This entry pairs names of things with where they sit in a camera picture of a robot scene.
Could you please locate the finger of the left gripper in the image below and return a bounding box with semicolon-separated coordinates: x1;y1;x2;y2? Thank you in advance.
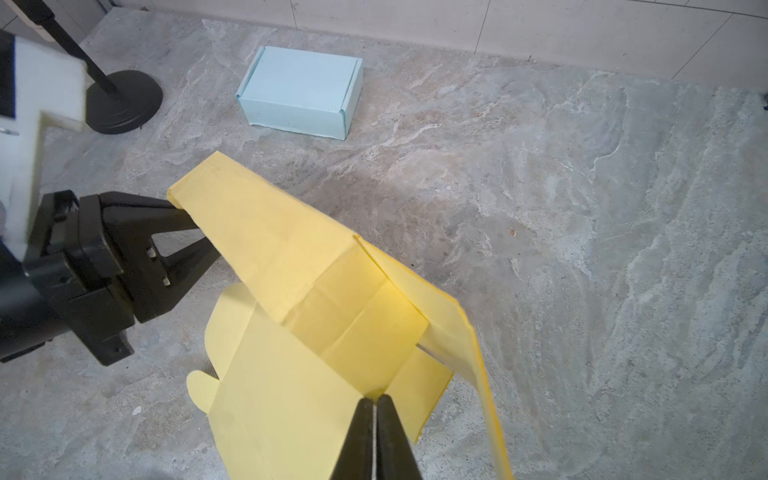
99;192;201;282
131;237;220;323

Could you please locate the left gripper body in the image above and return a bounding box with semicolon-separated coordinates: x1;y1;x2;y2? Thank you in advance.
23;190;135;366

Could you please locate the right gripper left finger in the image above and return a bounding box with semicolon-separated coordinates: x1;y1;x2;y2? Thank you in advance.
330;398;374;480

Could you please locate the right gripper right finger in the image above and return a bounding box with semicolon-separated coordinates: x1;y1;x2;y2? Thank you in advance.
376;395;422;480

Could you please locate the yellow paper box stack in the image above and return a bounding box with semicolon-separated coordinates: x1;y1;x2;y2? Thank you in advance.
167;153;512;479

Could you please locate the light blue paper box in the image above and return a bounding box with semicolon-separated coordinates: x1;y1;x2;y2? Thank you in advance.
236;46;363;140

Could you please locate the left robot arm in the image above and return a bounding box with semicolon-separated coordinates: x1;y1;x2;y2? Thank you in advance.
1;190;220;366

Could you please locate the black microphone stand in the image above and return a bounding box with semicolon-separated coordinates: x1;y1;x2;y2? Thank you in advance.
10;0;163;135

